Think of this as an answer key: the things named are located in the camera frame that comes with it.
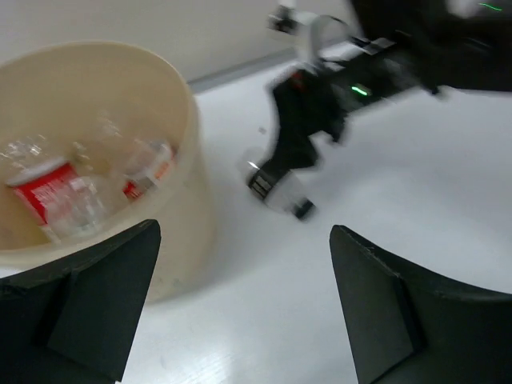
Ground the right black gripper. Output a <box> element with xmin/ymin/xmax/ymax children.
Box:
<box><xmin>262</xmin><ymin>38</ymin><xmax>416</xmax><ymax>180</ymax></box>

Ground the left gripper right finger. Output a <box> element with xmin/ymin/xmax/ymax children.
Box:
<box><xmin>330</xmin><ymin>226</ymin><xmax>511</xmax><ymax>383</ymax></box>

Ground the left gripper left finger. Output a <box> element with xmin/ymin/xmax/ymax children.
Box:
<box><xmin>1</xmin><ymin>219</ymin><xmax>161</xmax><ymax>383</ymax></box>

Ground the small bottle black label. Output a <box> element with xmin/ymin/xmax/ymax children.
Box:
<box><xmin>237</xmin><ymin>147</ymin><xmax>316</xmax><ymax>221</ymax></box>

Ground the large red label bottle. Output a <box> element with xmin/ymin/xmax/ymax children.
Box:
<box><xmin>5</xmin><ymin>157</ymin><xmax>111</xmax><ymax>242</ymax></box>

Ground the small red label cola bottle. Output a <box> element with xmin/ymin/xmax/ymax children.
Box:
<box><xmin>122</xmin><ymin>139</ymin><xmax>175</xmax><ymax>201</ymax></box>

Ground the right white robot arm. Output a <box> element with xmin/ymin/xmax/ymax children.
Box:
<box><xmin>262</xmin><ymin>1</ymin><xmax>511</xmax><ymax>178</ymax></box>

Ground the beige round paper bin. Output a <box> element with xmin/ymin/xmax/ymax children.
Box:
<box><xmin>1</xmin><ymin>42</ymin><xmax>217</xmax><ymax>302</ymax></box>

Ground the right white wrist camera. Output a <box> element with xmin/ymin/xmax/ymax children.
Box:
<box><xmin>266</xmin><ymin>3</ymin><xmax>349</xmax><ymax>65</ymax></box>

